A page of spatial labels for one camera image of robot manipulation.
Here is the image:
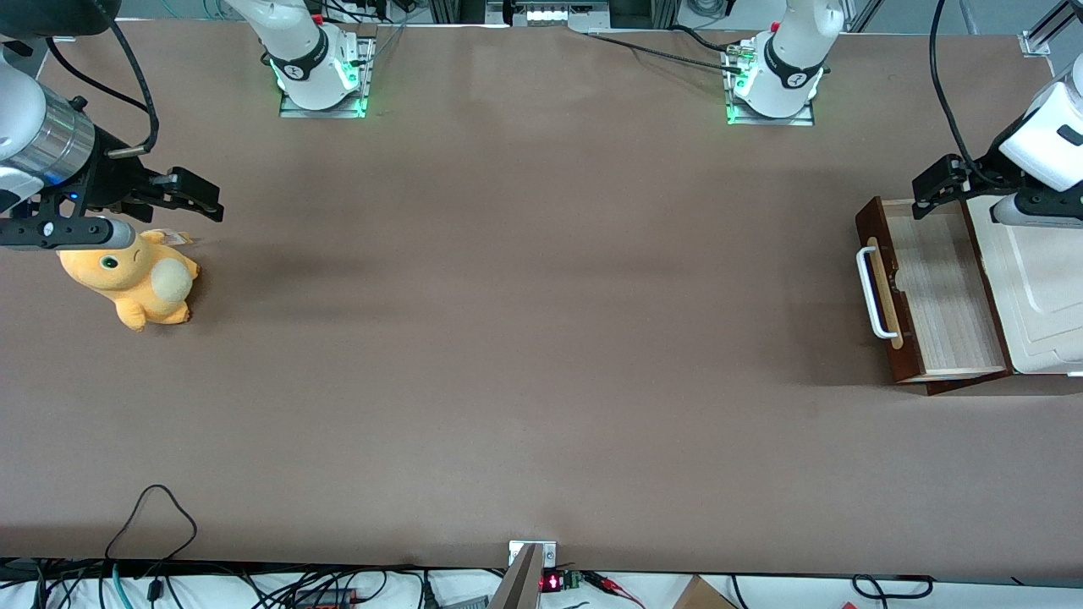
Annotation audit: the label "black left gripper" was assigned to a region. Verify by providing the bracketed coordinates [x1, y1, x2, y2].
[911, 118, 1038, 209]

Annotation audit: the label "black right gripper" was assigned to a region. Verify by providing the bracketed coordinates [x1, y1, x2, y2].
[34, 129, 226, 224]

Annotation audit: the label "wooden paddle with white strip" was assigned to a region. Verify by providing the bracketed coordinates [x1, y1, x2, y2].
[871, 239, 905, 348]

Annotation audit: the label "dark wood drawer with handle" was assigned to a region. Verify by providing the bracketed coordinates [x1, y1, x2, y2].
[855, 196, 1014, 387]

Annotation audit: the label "white drawer handle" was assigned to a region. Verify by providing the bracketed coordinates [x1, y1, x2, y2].
[856, 244, 900, 340]

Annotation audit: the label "orange plush toy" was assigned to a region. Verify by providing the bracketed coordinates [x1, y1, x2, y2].
[57, 228, 201, 332]

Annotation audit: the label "dark wood cabinet white top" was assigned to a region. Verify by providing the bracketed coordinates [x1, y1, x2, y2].
[926, 193, 1083, 397]

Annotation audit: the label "brown cardboard box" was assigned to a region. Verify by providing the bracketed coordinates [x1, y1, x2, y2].
[672, 574, 739, 609]

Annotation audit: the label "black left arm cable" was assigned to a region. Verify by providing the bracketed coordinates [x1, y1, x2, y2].
[929, 0, 987, 183]

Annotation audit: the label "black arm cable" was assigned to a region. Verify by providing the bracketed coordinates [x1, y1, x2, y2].
[45, 36, 151, 114]
[929, 0, 987, 183]
[107, 19, 162, 158]

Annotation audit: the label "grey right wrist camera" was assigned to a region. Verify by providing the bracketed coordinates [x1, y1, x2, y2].
[0, 217, 137, 251]

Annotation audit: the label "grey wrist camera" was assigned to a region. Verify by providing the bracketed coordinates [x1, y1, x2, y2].
[991, 192, 1083, 228]
[0, 217, 137, 251]

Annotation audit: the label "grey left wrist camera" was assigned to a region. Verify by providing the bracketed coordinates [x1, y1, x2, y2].
[991, 192, 1083, 228]

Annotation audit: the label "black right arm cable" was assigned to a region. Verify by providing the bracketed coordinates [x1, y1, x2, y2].
[107, 19, 162, 158]
[45, 36, 151, 114]

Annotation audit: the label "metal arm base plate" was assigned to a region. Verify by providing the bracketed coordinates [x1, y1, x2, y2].
[278, 34, 378, 120]
[723, 42, 817, 128]

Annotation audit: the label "thick black base cable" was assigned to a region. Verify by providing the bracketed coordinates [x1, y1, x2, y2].
[671, 25, 734, 55]

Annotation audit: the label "thin black base cable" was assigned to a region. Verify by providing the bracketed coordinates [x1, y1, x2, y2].
[582, 31, 745, 72]

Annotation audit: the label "black looped table cable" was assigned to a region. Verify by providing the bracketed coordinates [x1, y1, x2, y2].
[104, 484, 199, 564]

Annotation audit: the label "tangled black cable bundle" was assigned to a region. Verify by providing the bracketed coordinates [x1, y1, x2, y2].
[0, 558, 441, 609]

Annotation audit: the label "black cable loop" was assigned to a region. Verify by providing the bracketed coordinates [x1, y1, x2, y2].
[850, 573, 936, 602]

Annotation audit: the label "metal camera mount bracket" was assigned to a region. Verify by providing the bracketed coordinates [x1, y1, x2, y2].
[508, 540, 558, 568]

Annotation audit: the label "grey camera mount bar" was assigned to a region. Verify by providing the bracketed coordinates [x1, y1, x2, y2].
[486, 544, 544, 609]

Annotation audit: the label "red clip wires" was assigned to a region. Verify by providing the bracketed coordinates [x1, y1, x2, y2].
[582, 571, 647, 608]

